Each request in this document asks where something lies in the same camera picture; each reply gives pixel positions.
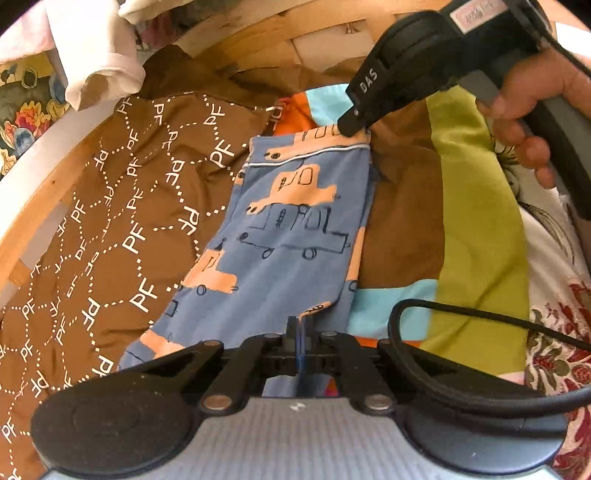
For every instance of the pink cloth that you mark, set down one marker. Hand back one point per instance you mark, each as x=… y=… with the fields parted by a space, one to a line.
x=23 y=32

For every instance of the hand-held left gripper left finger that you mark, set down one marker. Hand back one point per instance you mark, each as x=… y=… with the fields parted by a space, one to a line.
x=290 y=344

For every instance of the blue printed pants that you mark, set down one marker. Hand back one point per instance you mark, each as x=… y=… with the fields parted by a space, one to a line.
x=286 y=240

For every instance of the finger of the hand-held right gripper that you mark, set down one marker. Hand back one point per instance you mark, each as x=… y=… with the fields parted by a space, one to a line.
x=364 y=101

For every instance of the colour-block blanket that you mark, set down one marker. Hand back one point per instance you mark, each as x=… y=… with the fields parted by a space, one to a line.
x=471 y=221

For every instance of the white floral bed sheet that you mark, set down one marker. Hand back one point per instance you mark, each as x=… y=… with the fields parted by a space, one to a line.
x=558 y=286

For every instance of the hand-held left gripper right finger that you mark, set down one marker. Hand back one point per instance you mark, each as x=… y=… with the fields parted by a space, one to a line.
x=315 y=345

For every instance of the white garment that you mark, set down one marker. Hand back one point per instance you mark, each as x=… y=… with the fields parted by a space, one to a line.
x=97 y=50

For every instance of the brown patterned blanket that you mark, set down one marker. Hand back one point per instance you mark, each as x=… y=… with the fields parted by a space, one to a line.
x=120 y=221

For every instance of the wooden bed frame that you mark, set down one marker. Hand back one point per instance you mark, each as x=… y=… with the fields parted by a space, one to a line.
x=27 y=240

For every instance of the person's right hand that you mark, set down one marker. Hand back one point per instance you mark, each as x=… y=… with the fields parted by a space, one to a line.
x=554 y=78

